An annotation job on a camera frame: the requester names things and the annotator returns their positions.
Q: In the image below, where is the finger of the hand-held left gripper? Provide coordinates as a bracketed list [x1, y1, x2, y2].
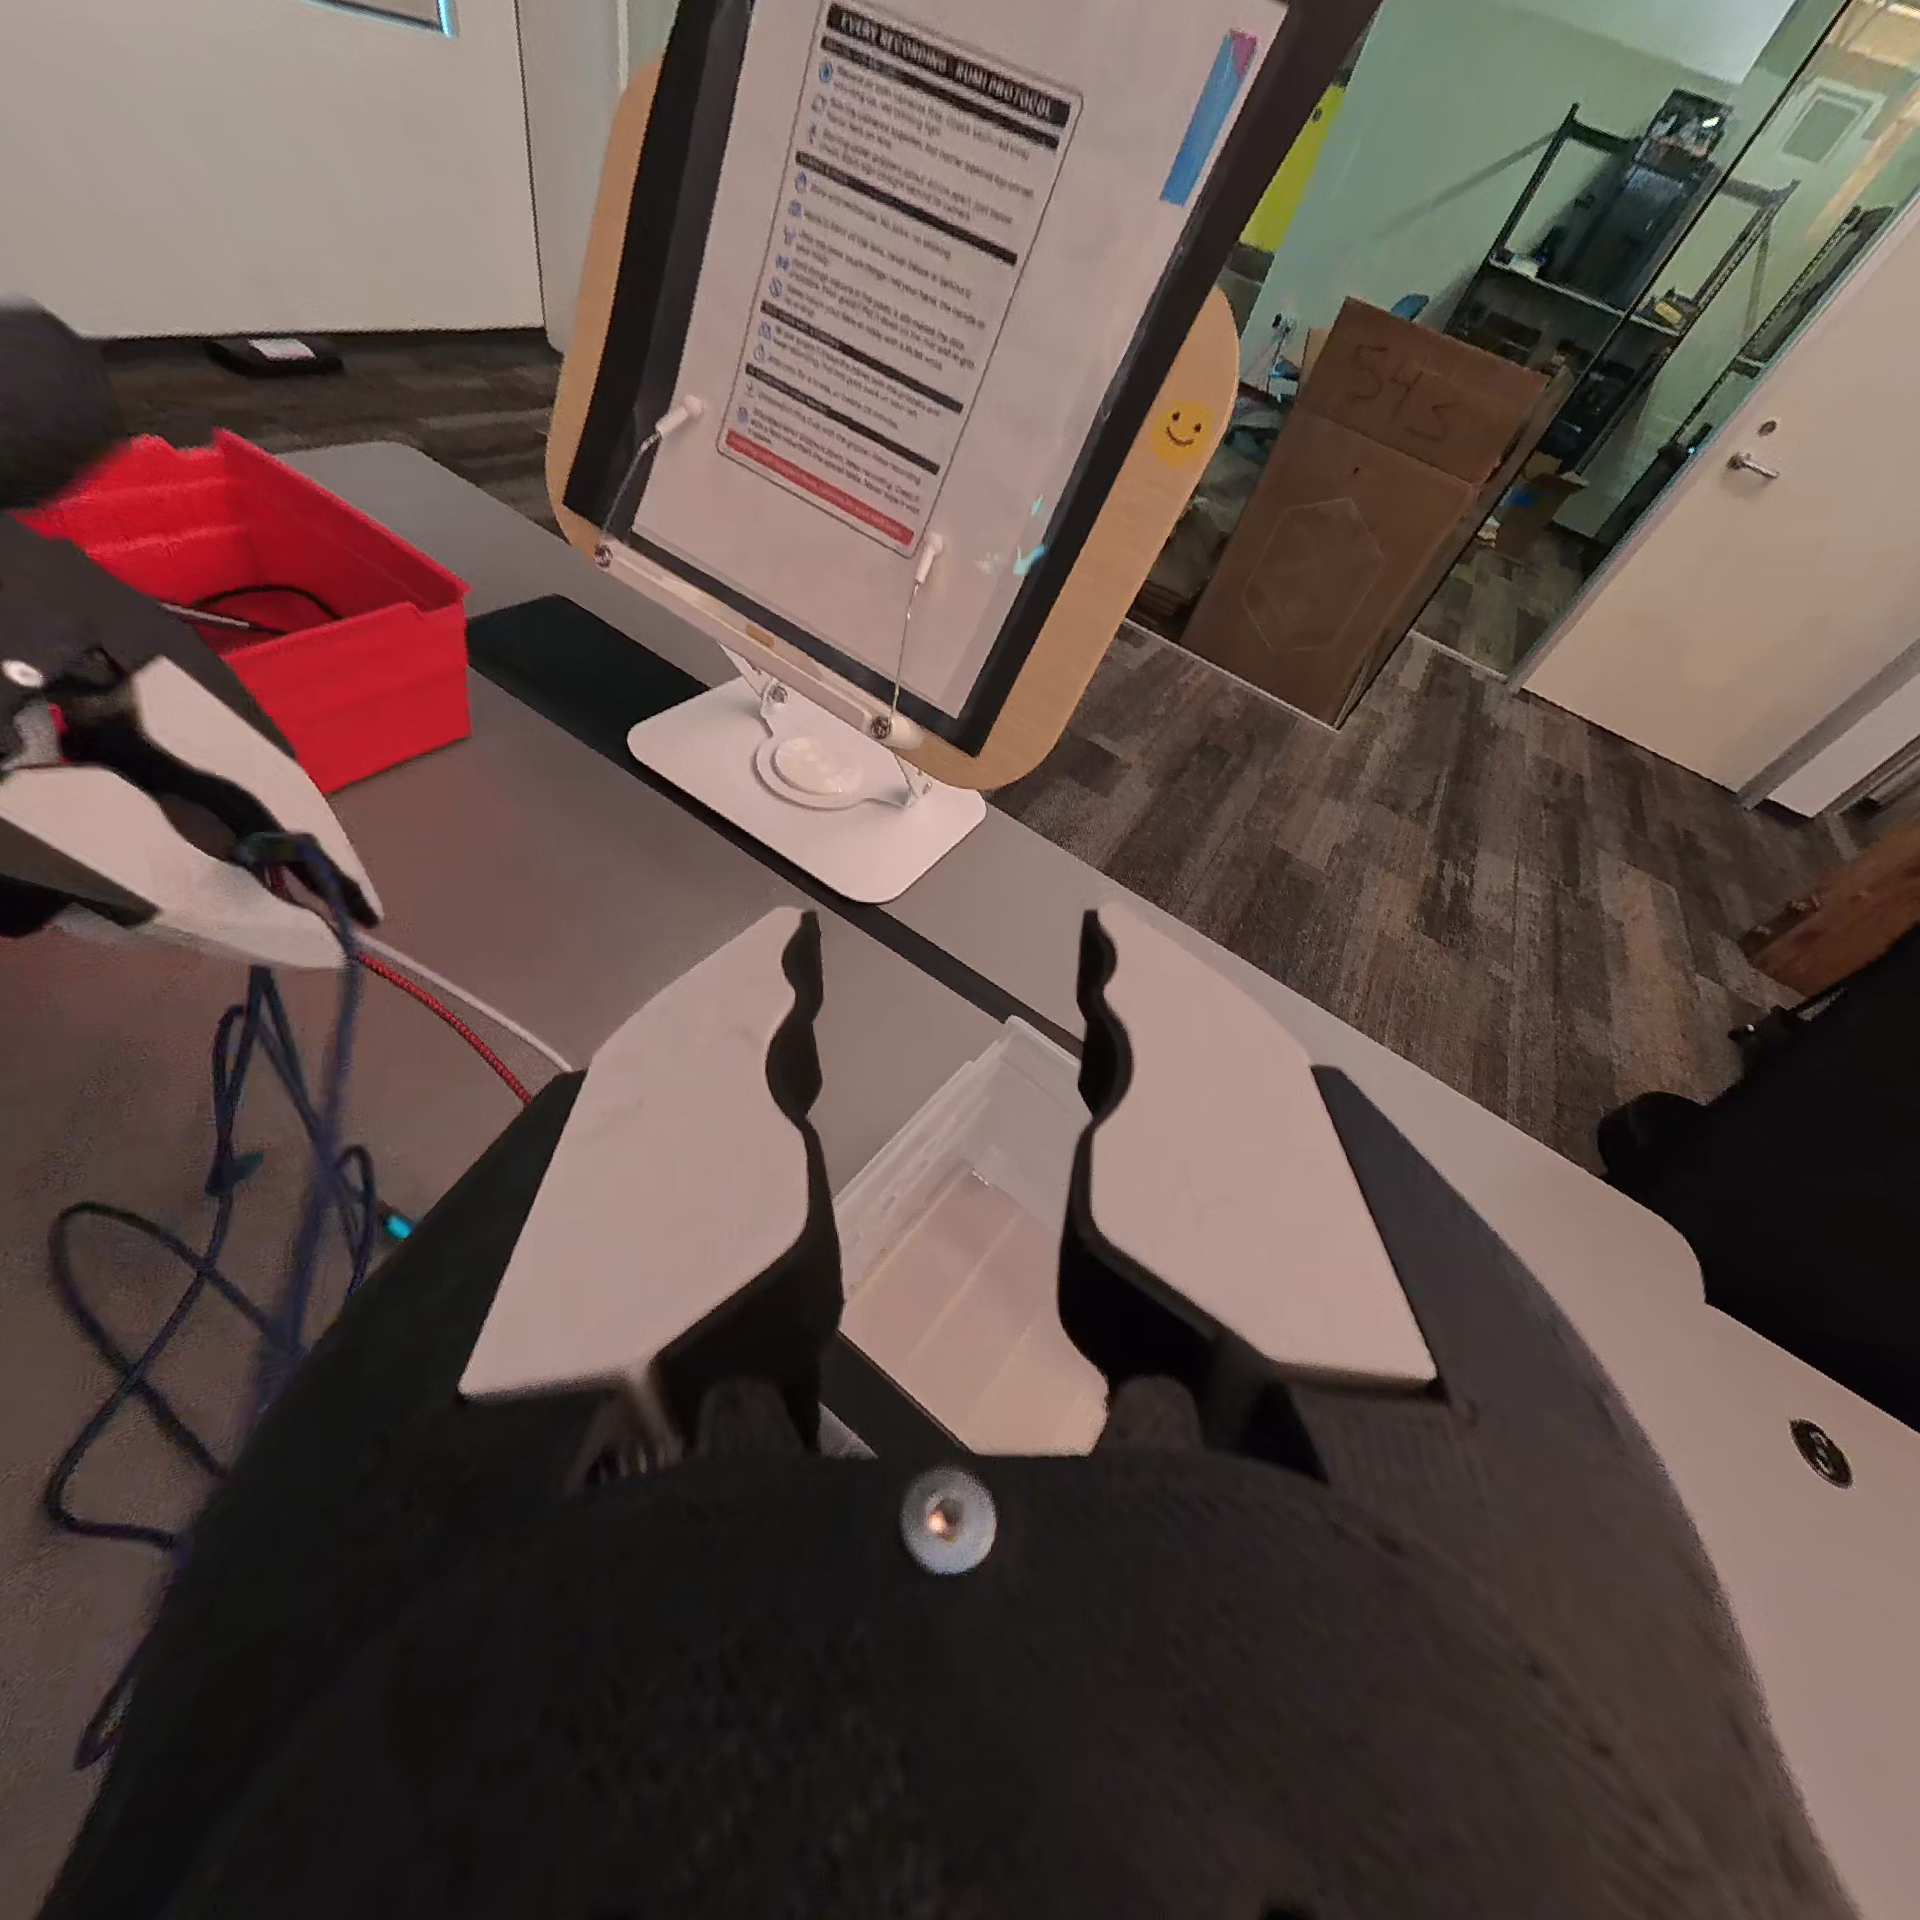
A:
[119, 656, 385, 927]
[0, 761, 357, 970]

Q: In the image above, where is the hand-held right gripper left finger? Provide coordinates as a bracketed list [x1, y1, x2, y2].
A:
[456, 908, 841, 1413]

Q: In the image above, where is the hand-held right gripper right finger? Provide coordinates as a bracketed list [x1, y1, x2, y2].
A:
[1056, 901, 1441, 1420]

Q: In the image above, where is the red plastic bin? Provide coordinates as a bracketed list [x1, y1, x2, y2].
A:
[16, 426, 473, 797]

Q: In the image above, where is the blue braided usb cable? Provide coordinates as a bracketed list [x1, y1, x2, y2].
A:
[41, 831, 437, 1548]

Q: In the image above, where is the clear plastic bin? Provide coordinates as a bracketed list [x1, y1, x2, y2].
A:
[815, 1017, 1120, 1465]

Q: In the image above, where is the white tablet stand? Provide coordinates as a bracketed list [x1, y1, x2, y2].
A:
[596, 397, 991, 904]

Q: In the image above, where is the black mesh chair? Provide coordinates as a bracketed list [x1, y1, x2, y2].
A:
[1597, 930, 1920, 1433]

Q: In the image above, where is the large cardboard box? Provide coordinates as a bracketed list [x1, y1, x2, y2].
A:
[1177, 294, 1553, 728]

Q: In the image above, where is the white door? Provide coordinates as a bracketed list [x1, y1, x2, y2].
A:
[1505, 223, 1920, 818]

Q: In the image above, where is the wooden sign board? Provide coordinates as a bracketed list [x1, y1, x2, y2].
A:
[544, 0, 1390, 793]

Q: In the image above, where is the black metal storage rack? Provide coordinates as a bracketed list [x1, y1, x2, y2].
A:
[1446, 89, 1800, 393]

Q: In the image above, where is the red braided cable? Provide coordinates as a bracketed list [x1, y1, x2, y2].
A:
[358, 943, 535, 1103]

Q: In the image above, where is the dark desk cable hatch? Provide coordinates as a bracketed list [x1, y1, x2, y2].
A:
[464, 593, 751, 781]

